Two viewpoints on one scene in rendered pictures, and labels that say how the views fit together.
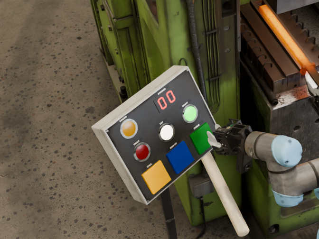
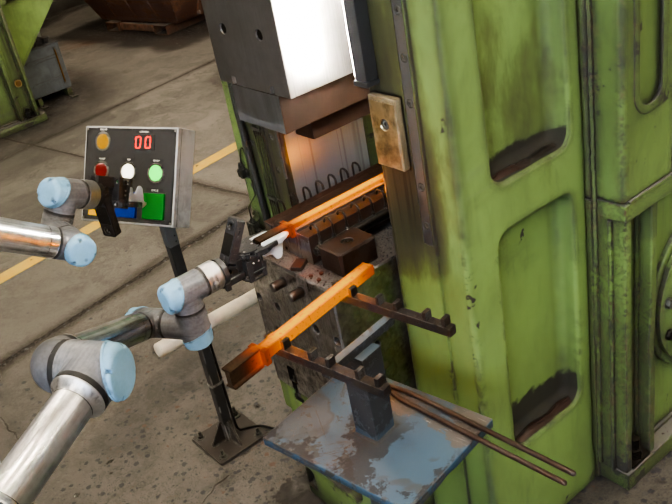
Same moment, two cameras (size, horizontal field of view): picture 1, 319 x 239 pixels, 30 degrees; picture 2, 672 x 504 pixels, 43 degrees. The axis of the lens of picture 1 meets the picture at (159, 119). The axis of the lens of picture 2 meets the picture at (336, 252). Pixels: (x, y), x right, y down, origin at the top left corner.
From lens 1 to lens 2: 2.52 m
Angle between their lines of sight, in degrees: 54
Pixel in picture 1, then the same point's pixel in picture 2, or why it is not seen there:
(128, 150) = (93, 159)
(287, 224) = (323, 487)
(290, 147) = (45, 184)
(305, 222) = not seen: outside the picture
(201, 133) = (152, 199)
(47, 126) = not seen: hidden behind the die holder
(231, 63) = (285, 191)
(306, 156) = (303, 371)
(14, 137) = not seen: hidden behind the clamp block
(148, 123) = (119, 150)
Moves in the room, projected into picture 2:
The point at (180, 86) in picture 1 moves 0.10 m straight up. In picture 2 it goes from (161, 140) to (151, 106)
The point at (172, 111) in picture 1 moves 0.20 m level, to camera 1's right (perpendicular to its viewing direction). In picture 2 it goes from (143, 157) to (165, 177)
